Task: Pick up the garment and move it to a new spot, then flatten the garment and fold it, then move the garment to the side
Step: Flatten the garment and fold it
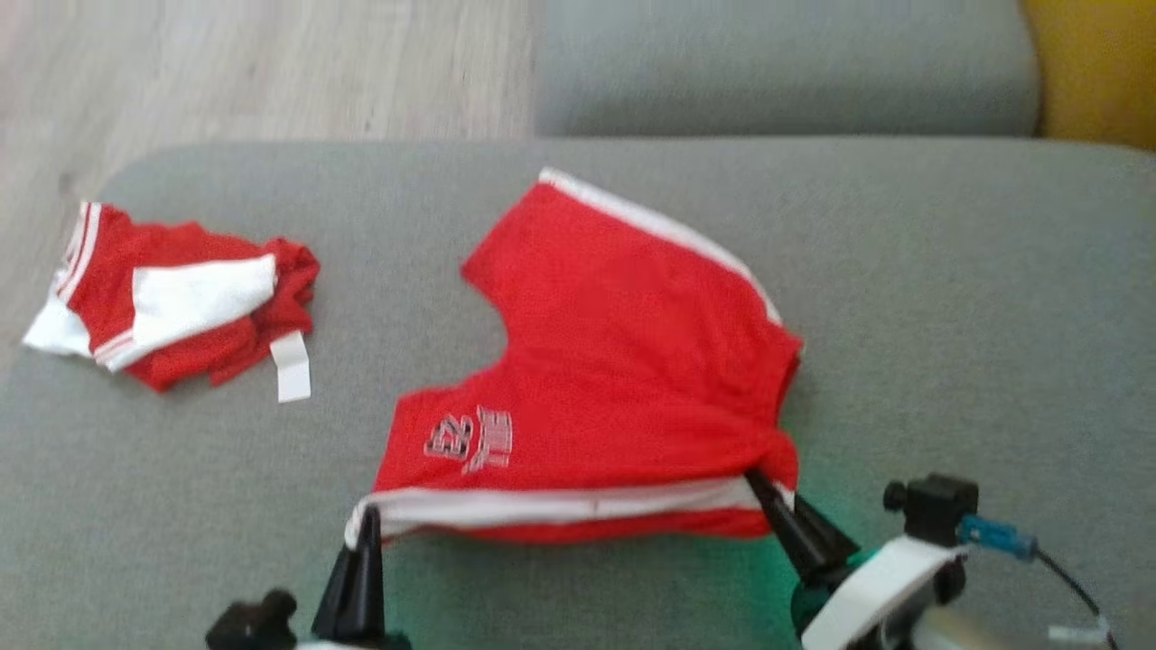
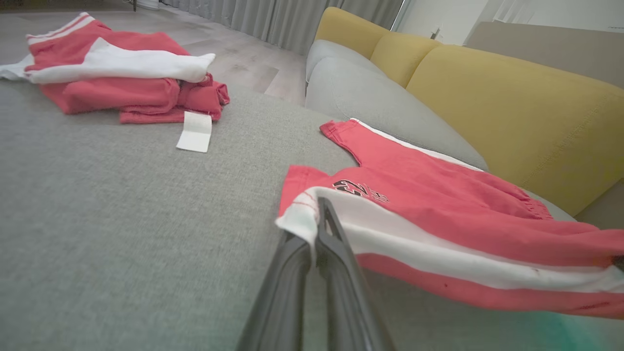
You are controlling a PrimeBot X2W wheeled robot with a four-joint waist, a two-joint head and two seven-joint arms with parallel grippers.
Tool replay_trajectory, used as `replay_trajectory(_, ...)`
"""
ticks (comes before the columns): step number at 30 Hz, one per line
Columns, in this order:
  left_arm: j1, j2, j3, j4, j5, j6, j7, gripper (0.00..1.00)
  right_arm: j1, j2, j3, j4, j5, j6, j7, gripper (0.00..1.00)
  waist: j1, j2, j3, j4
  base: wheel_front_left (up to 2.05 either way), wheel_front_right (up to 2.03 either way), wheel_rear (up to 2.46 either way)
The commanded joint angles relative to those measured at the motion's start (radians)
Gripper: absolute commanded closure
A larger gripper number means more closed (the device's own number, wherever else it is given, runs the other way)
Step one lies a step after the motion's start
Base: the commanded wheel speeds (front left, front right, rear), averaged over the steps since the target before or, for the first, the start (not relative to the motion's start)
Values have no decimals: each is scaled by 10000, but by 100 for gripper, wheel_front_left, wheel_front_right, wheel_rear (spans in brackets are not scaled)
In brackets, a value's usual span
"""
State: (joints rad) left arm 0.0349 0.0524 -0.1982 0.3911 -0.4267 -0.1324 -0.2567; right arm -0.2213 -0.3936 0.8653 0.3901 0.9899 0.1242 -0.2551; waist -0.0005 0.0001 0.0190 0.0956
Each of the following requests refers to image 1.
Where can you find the red white basketball shorts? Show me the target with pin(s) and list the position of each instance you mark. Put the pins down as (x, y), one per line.
(614, 361)

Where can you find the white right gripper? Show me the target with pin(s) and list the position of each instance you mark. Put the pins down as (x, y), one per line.
(880, 582)

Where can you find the mustard yellow cushion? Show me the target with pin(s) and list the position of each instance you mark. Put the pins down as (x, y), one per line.
(1097, 63)

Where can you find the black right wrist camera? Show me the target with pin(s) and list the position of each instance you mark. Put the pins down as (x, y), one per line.
(939, 506)

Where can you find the grey sofa seat cushion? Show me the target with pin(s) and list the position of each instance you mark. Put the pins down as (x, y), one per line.
(948, 316)

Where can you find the red white basketball jersey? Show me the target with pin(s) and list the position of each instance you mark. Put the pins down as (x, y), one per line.
(190, 298)

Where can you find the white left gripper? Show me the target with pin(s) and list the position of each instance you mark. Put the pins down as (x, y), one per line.
(352, 646)

